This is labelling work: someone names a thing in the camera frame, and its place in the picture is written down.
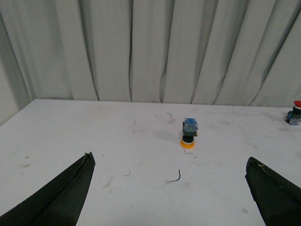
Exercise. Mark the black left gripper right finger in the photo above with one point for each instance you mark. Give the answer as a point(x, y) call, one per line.
point(278, 199)

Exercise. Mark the red push button switch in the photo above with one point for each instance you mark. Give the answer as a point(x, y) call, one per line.
point(293, 117)

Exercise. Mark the white pleated curtain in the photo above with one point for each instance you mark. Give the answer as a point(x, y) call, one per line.
point(213, 52)

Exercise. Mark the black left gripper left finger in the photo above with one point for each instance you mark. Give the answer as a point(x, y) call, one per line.
point(59, 202)

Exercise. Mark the yellow push button switch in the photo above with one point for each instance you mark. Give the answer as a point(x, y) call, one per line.
point(189, 131)

